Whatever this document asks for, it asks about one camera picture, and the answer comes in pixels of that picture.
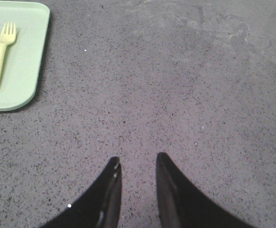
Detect light green rectangular tray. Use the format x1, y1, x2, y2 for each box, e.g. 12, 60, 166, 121
0, 0, 50, 111

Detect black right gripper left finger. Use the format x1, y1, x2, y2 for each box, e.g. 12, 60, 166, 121
43, 157, 122, 228

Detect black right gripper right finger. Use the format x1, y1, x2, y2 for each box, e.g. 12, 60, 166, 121
156, 152, 252, 228

